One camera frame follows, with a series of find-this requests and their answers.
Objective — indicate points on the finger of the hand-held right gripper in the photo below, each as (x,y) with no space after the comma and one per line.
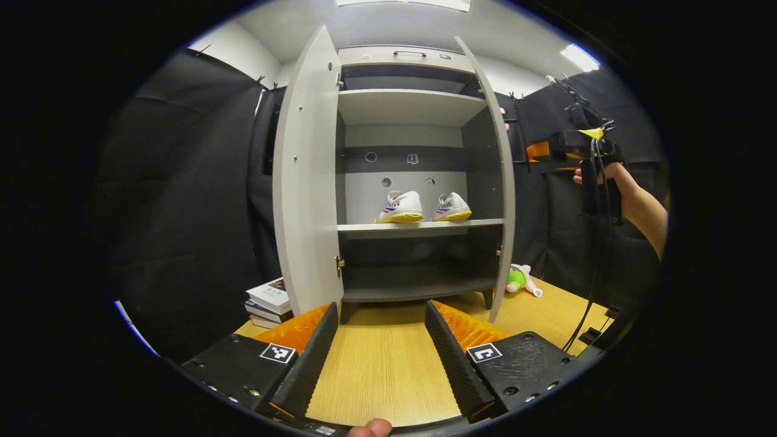
(539,152)

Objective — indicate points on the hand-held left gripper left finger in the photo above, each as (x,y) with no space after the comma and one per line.
(309,358)

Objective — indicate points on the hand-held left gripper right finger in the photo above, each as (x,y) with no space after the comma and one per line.
(455,358)

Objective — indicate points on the white shoe cabinet door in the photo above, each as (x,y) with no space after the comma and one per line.
(306,182)
(505,200)

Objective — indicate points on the white canvas shoe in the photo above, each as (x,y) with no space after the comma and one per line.
(452,207)
(402,206)

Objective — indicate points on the white grey shoe cabinet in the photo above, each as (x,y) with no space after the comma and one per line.
(407,109)

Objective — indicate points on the white cabinet drawer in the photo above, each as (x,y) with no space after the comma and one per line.
(376,59)

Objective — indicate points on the brown cover book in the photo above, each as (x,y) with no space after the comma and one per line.
(264,323)

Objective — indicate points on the dark cover book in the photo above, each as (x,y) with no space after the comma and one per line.
(264,312)

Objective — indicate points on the white cover book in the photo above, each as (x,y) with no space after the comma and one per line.
(270,294)

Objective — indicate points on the rectangular ceiling light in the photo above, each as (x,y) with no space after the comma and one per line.
(403,3)
(580,57)

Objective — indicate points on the green pink plush toy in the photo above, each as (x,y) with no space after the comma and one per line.
(517,278)

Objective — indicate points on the black backdrop cloth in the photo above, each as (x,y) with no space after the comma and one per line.
(182,212)

